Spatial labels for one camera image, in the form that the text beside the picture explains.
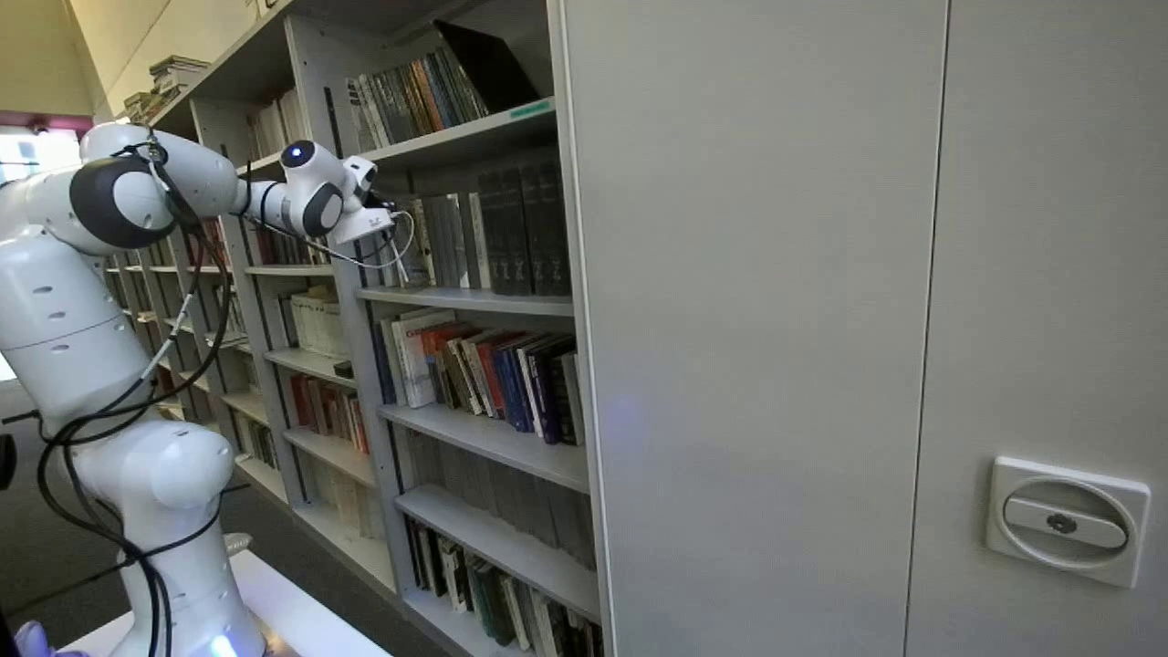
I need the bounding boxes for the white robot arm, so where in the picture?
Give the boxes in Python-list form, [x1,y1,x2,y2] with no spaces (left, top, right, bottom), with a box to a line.
[0,123,394,657]

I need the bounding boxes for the colourful books middle shelf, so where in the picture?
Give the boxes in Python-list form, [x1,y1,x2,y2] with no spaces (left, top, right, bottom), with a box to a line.
[379,309,585,445]

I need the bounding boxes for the row of dark books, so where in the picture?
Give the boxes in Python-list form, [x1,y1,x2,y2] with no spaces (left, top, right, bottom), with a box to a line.
[421,157,573,294]

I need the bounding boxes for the grey books lower shelf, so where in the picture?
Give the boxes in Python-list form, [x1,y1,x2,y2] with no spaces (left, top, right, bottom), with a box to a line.
[437,445,596,564]

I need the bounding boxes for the bottom shelf mixed books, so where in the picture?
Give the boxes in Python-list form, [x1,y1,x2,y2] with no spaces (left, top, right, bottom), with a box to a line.
[405,503,611,657]

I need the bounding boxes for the grey metal bookshelf unit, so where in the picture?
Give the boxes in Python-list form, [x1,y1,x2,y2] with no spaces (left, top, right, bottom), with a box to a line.
[297,0,590,648]

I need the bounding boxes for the grey cabinet side panel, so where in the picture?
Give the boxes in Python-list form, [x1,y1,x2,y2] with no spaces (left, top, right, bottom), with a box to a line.
[553,0,1168,657]

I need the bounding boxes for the left grey bookshelf unit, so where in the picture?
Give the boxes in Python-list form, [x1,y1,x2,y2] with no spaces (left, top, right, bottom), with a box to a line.
[145,0,415,592]

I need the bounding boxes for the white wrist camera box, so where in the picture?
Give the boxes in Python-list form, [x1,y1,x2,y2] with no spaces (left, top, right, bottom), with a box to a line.
[329,209,394,243]

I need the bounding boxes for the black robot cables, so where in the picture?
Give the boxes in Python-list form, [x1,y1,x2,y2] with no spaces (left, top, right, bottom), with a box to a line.
[32,138,241,657]

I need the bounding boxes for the round cabinet lock handle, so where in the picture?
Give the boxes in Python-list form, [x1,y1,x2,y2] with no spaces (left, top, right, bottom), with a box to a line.
[985,456,1152,587]

